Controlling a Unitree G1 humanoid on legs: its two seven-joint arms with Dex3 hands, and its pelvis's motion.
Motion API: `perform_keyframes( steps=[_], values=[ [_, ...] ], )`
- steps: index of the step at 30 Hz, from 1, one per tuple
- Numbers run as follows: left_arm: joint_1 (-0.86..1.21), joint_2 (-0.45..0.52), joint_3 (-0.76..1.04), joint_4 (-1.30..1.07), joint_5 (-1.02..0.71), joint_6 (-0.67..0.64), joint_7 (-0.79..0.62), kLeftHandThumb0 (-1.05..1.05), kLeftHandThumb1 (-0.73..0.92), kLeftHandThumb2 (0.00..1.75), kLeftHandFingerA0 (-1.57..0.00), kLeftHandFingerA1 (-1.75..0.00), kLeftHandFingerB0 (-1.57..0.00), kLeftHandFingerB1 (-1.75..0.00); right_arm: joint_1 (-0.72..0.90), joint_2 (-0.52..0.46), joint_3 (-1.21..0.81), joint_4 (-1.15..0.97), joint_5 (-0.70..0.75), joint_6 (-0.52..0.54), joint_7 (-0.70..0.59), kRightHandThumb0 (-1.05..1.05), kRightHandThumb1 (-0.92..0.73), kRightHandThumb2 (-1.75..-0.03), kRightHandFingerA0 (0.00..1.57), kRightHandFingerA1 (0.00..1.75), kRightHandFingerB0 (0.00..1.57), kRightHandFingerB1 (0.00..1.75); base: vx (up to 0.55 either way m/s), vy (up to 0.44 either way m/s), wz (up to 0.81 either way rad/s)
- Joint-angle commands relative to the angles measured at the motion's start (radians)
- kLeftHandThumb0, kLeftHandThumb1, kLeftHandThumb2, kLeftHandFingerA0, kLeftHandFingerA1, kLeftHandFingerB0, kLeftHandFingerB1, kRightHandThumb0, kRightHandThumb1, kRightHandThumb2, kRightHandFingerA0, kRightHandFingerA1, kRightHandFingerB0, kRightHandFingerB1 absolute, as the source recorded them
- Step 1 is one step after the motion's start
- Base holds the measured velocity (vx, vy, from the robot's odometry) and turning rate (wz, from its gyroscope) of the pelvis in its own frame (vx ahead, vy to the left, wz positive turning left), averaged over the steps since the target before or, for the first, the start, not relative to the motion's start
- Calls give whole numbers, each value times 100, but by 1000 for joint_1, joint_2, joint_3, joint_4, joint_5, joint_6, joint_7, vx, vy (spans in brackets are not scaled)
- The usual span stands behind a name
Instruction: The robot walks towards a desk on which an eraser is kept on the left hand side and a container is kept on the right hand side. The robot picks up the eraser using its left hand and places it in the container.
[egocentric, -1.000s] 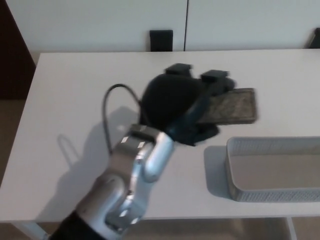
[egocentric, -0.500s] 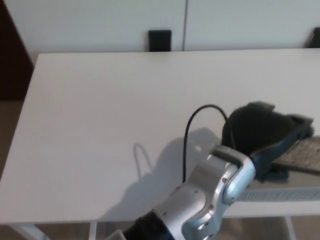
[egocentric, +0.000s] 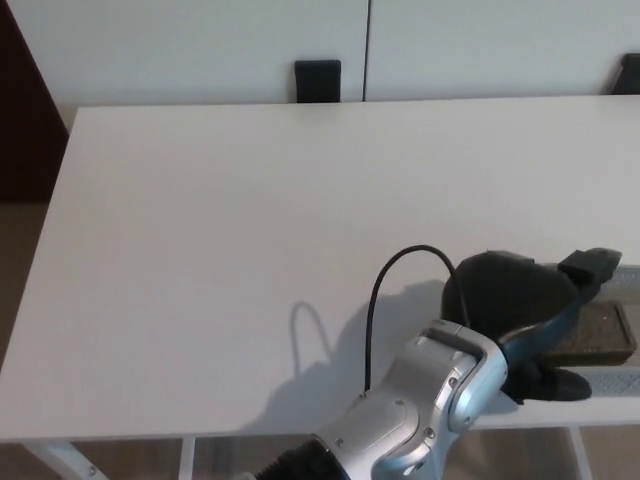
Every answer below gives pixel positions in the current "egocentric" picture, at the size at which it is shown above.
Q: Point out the grey mesh container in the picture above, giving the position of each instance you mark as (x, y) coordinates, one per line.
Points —
(620, 382)

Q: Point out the white desk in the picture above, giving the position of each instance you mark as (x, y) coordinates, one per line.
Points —
(200, 200)

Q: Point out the white cabinet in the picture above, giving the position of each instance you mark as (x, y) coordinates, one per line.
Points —
(200, 40)

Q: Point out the dark red panel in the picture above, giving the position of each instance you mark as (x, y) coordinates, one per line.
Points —
(25, 100)

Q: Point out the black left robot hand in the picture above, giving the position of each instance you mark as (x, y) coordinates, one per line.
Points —
(510, 295)

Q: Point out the dark felt board eraser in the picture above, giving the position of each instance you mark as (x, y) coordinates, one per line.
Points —
(600, 330)

